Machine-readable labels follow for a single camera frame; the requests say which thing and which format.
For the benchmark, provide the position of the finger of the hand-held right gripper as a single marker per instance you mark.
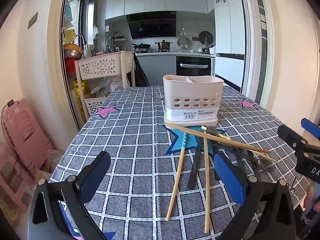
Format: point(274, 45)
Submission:
point(287, 135)
point(310, 127)

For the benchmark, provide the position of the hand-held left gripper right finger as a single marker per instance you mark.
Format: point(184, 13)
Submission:
point(230, 177)

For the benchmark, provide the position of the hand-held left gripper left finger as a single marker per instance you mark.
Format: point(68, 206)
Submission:
point(93, 177)

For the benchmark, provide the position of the dark metal spoon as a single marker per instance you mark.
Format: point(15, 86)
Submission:
point(212, 131)
point(263, 166)

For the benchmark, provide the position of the blue dotted wooden chopstick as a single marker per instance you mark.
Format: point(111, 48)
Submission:
point(178, 175)

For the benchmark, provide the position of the white plastic utensil holder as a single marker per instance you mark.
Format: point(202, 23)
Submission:
point(192, 97)

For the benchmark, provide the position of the person's right hand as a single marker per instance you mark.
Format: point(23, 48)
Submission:
point(312, 197)

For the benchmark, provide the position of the grey checked star tablecloth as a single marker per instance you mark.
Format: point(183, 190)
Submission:
point(140, 130)

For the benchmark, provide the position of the pink folding stool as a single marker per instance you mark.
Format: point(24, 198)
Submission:
point(21, 130)

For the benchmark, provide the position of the gold foil bag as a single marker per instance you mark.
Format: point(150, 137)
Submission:
point(80, 91)

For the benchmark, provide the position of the clear plastic bags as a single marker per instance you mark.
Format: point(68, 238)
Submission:
point(106, 87)

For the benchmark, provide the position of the white refrigerator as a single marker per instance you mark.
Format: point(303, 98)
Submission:
point(228, 42)

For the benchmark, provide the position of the white plastic storage cart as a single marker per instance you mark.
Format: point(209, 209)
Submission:
point(105, 65)

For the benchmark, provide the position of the black trash bag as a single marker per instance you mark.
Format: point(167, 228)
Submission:
point(140, 72)

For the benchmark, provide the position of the black built-in oven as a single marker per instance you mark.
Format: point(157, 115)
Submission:
point(193, 66)

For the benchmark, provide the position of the small steel pot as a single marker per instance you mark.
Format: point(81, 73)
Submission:
point(207, 50)

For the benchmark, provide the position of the steel mixing bowl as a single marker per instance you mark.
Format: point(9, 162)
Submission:
point(73, 52)

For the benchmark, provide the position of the grey kitchen counter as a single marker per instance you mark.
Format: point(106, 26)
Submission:
point(160, 65)

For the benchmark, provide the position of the countertop spice rack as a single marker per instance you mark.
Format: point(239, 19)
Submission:
point(121, 42)

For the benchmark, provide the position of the black wok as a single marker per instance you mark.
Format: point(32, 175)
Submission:
point(141, 46)

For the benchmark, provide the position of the steel cooking pot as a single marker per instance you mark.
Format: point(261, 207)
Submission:
point(163, 44)

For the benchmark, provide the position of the black range hood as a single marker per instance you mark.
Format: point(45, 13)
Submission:
point(152, 26)

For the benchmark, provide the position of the kitchen window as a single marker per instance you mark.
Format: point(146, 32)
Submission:
point(73, 15)

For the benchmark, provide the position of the white upper cabinets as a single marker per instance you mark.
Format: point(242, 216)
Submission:
point(160, 0)

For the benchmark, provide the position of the white sliding door frame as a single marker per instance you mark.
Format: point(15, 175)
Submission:
point(260, 35)

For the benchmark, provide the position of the wall switch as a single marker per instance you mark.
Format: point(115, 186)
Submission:
point(32, 20)

